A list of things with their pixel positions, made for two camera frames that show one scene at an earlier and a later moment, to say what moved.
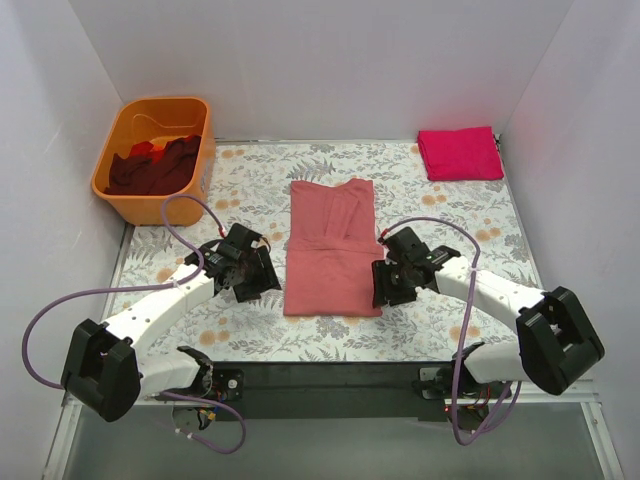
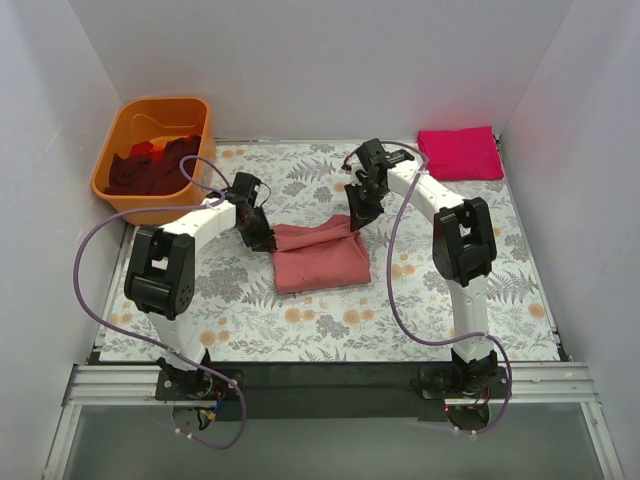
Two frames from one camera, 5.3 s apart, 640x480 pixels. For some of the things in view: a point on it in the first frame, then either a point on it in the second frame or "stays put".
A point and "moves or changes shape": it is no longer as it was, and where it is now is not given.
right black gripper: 388,282 -> 362,198
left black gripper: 257,273 -> 255,230
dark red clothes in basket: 166,168 stays put
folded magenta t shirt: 469,154 stays put
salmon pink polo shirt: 332,246 moves or changes shape
